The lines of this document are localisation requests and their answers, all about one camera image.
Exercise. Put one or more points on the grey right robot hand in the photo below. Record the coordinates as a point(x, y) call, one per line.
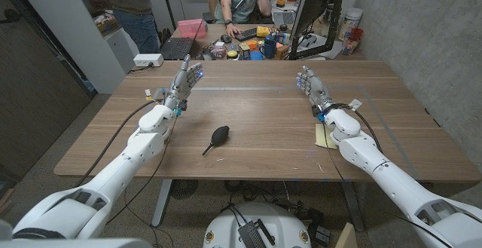
point(314, 87)

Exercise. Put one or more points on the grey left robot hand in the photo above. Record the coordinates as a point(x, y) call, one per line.
point(183, 82)

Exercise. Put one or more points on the black bulb pipette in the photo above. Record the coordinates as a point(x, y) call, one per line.
point(219, 135)

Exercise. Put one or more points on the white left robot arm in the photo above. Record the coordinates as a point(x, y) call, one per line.
point(143, 146)

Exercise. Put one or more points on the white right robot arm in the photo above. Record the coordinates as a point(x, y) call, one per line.
point(361, 150)

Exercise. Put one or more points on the yellow sticky note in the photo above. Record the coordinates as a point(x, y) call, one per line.
point(321, 136)

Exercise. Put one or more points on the black laptop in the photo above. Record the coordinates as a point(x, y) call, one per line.
point(177, 48)

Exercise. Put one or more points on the white power strip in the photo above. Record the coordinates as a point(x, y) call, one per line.
point(147, 60)

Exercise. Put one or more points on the pink plastic box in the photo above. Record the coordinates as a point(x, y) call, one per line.
point(191, 28)

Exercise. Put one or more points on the red plastic container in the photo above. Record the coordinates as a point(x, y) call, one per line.
point(352, 42)

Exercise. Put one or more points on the dark blue mug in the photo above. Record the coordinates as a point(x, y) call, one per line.
point(269, 48)

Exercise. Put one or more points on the black computer mouse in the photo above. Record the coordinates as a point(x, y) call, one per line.
point(226, 38)

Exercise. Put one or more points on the black computer monitor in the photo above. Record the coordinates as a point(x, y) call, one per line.
point(314, 3)
point(333, 25)

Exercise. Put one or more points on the orange cup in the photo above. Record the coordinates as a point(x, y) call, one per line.
point(252, 45)

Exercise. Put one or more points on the white lidded canister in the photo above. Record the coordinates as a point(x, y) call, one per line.
point(351, 21)

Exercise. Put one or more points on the yellow toy object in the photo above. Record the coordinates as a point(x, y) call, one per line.
point(263, 31)

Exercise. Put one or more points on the black keyboard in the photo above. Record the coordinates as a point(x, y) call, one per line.
point(246, 34)

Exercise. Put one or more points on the cardboard box on shelf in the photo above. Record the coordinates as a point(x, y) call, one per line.
point(107, 25)

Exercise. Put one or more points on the black floor fan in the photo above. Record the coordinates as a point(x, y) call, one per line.
point(183, 188)

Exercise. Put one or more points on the white shelf cabinet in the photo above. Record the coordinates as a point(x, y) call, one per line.
point(75, 33)

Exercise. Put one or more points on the white table leg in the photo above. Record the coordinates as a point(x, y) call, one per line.
point(162, 202)

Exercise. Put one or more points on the grey table leg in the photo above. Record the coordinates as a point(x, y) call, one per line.
point(353, 206)

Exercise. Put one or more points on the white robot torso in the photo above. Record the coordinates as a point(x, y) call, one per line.
point(280, 223)

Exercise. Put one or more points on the beige wooden block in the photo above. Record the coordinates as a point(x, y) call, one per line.
point(347, 237)

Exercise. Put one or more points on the black box on torso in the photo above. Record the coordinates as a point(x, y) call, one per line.
point(250, 236)

